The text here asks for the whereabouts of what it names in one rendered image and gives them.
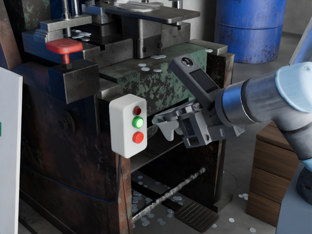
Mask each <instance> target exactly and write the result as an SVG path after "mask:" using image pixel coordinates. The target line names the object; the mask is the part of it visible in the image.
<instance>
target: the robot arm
mask: <svg viewBox="0 0 312 234"><path fill-rule="evenodd" d="M169 69H170V70H171V71H172V72H173V73H174V74H175V75H176V76H177V77H178V79H179V80H180V81H181V82H182V83H183V84H184V85H185V86H186V88H187V89H188V90H189V91H190V92H191V93H192V94H193V95H194V97H195V98H196V99H193V100H191V101H188V102H186V103H184V104H182V105H179V106H177V107H175V108H172V109H169V110H166V111H164V112H161V113H158V114H156V115H155V116H154V117H153V119H152V123H153V124H157V125H158V126H159V128H160V130H161V131H162V133H163V135H164V136H165V138H166V139H167V140H168V141H172V140H173V139H174V130H175V131H176V133H177V134H179V135H182V134H183V135H184V137H183V138H182V139H183V141H184V144H185V146H186V148H192V147H198V146H203V145H207V144H208V143H210V142H212V141H217V140H222V139H227V138H232V137H237V136H239V135H240V134H241V133H242V132H244V131H246V130H247V126H246V125H251V124H257V123H261V122H266V121H270V120H273V121H274V122H275V124H276V125H277V127H278V129H279V130H280V132H281V133H282V135H283V136H284V138H285V139H286V140H287V142H288V143H289V144H290V146H291V148H292V149H293V150H294V152H295V153H296V155H297V156H298V160H299V161H300V162H302V163H303V164H304V168H303V169H302V171H301V172H300V174H299V176H298V181H297V190H298V192H299V194H300V195H301V197H302V198H303V199H304V200H306V201H307V202H308V203H309V204H311V205H312V17H311V19H310V21H309V23H308V25H307V27H306V29H305V31H304V33H303V35H302V37H301V39H300V41H299V43H298V45H297V47H296V49H295V51H294V53H293V55H292V58H291V60H290V62H289V64H288V66H283V67H281V68H279V69H278V70H275V71H272V72H269V73H266V74H263V75H260V76H257V77H254V78H250V79H247V80H244V81H241V82H238V83H235V84H232V85H229V86H228V87H226V88H223V89H221V88H220V87H219V86H218V85H217V84H216V83H215V82H214V81H213V80H212V79H211V77H210V76H209V75H208V74H207V73H206V72H205V71H204V70H203V69H202V68H201V67H200V66H199V65H198V64H197V63H196V62H195V61H194V60H193V58H192V57H191V56H190V55H189V54H184V55H181V56H179V57H176V58H173V59H172V60H171V62H170V64H169Z"/></svg>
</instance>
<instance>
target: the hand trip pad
mask: <svg viewBox="0 0 312 234"><path fill-rule="evenodd" d="M45 46H46V49H47V50H48V51H51V52H54V53H57V54H61V57H62V63H63V64H68V63H70V59H69V53H73V52H78V51H81V50H82V49H83V45H82V43H81V42H78V41H74V40H71V39H65V38H63V39H57V40H53V41H48V42H47V43H46V44H45Z"/></svg>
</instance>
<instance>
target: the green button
mask: <svg viewBox="0 0 312 234"><path fill-rule="evenodd" d="M139 119H142V120H143V118H142V117H140V116H136V117H134V119H133V121H132V126H133V127H134V128H137V129H139V128H141V127H142V126H141V127H137V122H138V120H139ZM142 125H143V124H142Z"/></svg>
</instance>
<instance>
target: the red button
mask: <svg viewBox="0 0 312 234"><path fill-rule="evenodd" d="M143 138H144V135H143V133H141V132H139V131H137V132H136V133H135V134H134V135H133V138H132V139H133V142H135V143H137V144H140V143H141V142H142V141H143Z"/></svg>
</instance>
